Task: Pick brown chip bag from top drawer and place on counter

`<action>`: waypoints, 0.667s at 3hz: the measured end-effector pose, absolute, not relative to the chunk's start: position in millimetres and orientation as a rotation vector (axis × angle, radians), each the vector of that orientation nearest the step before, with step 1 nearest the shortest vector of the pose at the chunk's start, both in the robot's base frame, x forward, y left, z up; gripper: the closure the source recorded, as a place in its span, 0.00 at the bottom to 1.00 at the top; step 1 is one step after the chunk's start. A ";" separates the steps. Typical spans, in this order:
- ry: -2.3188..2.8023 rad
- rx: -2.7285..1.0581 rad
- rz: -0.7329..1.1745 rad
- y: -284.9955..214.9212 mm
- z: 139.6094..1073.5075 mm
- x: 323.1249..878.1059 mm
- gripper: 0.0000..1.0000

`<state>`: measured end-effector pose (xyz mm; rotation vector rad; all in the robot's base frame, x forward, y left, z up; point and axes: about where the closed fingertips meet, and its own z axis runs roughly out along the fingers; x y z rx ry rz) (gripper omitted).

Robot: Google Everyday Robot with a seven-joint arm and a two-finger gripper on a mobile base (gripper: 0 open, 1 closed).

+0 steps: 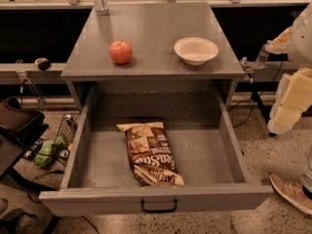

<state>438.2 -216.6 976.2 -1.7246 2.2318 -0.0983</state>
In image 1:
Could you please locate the brown chip bag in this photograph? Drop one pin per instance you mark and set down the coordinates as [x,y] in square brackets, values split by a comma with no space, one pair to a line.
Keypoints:
[150,156]

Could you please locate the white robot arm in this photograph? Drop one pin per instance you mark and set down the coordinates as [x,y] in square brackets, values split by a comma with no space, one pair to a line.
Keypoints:
[294,94]

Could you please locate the grey open drawer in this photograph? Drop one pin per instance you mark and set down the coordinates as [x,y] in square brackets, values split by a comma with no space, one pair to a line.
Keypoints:
[98,179]

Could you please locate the grey cabinet counter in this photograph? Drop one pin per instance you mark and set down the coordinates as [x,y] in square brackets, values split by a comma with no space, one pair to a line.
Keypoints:
[152,29]

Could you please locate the green bag on floor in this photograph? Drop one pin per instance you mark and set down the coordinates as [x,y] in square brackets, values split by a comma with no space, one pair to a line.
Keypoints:
[48,153]

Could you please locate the red apple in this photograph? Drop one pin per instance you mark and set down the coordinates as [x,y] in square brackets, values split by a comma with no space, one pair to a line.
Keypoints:
[120,52]

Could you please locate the white bowl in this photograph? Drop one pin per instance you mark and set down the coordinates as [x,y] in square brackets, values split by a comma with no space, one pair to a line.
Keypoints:
[195,50]

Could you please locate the soda can in basket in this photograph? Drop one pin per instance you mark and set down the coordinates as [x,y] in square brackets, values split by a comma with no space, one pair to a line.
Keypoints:
[70,122]

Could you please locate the clear plastic water bottle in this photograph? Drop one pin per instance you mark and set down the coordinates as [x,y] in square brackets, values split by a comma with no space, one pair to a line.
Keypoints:
[262,56]

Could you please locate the black yellow tape measure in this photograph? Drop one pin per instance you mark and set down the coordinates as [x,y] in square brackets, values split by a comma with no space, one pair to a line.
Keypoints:
[42,63]

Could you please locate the dark brown chair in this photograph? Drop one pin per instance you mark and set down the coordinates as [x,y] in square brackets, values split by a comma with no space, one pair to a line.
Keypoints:
[16,123]

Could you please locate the tan shoe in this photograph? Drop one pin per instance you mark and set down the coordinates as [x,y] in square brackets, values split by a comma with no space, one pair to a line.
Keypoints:
[294,192]

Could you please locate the grey trouser leg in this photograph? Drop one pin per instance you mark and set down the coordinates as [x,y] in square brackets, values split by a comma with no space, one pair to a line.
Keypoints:
[306,175]

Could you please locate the black drawer handle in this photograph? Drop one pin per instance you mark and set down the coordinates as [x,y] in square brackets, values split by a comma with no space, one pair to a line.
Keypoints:
[158,207]

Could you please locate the metal clamp on rail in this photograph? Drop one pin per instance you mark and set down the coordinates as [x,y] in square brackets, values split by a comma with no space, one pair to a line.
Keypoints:
[247,69]

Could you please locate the wire basket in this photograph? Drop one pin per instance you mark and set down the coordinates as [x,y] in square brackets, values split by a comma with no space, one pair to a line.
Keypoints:
[67,135]

